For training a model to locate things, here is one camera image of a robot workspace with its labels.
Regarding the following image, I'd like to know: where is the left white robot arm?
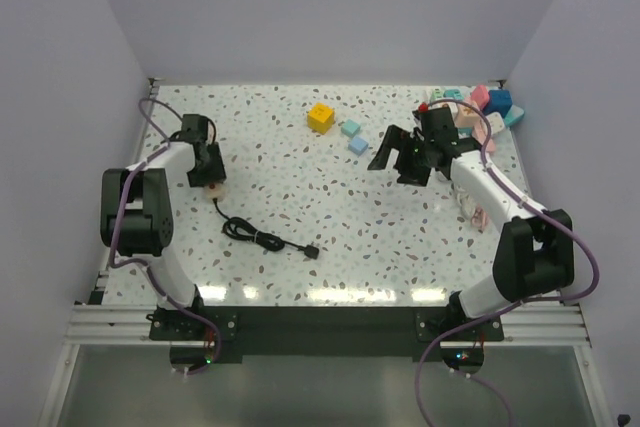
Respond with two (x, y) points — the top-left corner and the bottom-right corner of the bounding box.
(100, 114), (226, 339)

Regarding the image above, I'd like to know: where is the beige red power strip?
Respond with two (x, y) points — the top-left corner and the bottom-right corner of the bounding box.
(204, 183), (226, 201)

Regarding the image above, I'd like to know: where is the light blue cube plug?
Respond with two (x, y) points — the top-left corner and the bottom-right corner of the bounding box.
(348, 136), (369, 156)

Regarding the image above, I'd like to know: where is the pink cube adapter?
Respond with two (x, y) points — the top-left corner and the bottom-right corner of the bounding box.
(469, 84), (490, 110)

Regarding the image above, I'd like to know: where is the teal cube plug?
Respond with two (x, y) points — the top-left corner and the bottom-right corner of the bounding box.
(341, 119), (361, 138)

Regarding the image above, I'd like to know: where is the peach starfish cube adapter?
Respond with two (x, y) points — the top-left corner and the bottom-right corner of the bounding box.
(454, 99), (480, 130)

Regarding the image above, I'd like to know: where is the white cable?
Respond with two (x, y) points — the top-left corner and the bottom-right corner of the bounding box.
(439, 171), (481, 221)

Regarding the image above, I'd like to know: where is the dark blue cube adapter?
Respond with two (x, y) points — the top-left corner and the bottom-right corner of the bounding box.
(483, 89), (513, 118)

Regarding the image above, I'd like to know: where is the teal flat power strip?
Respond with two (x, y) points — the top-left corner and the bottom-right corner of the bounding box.
(503, 105), (525, 128)

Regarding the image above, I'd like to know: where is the yellow cube plug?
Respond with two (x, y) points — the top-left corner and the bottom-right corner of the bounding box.
(307, 103), (335, 135)

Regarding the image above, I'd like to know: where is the white green cube adapter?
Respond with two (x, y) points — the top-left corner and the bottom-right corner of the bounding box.
(425, 87), (444, 103)

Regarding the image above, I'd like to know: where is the white pink power strip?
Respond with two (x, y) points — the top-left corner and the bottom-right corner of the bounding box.
(471, 112), (505, 154)

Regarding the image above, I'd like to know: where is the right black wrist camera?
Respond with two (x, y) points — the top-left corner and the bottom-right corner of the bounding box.
(413, 104), (459, 145)

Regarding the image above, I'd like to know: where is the aluminium front rail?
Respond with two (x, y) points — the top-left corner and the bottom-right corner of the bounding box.
(63, 303), (591, 347)

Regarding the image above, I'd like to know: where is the white cartoon cube adapter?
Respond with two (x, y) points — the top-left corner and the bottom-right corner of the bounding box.
(435, 101), (458, 118)

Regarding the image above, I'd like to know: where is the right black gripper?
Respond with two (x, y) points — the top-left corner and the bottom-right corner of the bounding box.
(368, 125), (434, 188)

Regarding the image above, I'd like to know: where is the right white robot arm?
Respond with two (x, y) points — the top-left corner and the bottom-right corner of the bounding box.
(368, 125), (574, 340)

